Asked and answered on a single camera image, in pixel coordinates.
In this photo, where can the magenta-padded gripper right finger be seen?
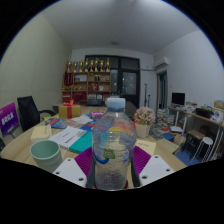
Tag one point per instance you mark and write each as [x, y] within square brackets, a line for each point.
[155, 170]

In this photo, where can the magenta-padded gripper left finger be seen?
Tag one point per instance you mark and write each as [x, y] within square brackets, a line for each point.
[70, 171]

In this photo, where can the clear plastic water bottle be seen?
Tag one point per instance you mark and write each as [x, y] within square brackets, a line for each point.
[113, 143]

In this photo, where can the yellow book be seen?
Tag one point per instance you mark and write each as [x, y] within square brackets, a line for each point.
[146, 147]

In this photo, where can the pale green cup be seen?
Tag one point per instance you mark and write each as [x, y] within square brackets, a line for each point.
[46, 158]

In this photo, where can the teal book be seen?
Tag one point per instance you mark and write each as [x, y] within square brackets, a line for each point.
[81, 143]

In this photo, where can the flat round red coaster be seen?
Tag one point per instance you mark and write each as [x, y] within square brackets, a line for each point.
[126, 184]

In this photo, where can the white book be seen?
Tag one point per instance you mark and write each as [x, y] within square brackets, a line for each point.
[66, 136]

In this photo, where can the cream book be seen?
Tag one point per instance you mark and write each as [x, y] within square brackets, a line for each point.
[40, 132]

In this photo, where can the blue book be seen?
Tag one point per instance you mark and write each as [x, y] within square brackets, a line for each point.
[59, 123]

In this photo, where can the stack of books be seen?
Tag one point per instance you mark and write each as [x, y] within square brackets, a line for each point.
[165, 118]

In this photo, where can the brown wooden stool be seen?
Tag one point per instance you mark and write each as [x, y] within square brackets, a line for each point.
[195, 134]

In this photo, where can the pink flowers in white pot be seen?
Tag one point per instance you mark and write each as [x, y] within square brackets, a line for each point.
[144, 116]

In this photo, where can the white round stool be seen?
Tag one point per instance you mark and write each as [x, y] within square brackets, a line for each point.
[206, 140]

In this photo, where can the yellow gift box red ribbon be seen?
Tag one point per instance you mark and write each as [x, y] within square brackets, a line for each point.
[75, 111]

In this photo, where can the pink box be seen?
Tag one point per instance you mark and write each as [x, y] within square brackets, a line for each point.
[96, 115]

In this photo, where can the cluttered side desk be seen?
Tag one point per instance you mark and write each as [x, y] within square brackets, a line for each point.
[203, 115]

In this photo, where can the black office chair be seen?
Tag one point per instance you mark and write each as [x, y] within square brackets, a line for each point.
[28, 111]

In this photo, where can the black computer monitor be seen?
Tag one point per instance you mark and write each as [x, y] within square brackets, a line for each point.
[178, 98]

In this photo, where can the purple sign board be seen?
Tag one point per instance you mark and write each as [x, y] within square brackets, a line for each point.
[8, 118]

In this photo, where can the wooden shelf unit with trophies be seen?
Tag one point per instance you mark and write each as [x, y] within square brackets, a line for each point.
[86, 83]

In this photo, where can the black-framed glass door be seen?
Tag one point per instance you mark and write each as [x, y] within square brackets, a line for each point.
[128, 81]

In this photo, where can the white air conditioner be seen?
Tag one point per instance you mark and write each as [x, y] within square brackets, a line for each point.
[161, 63]

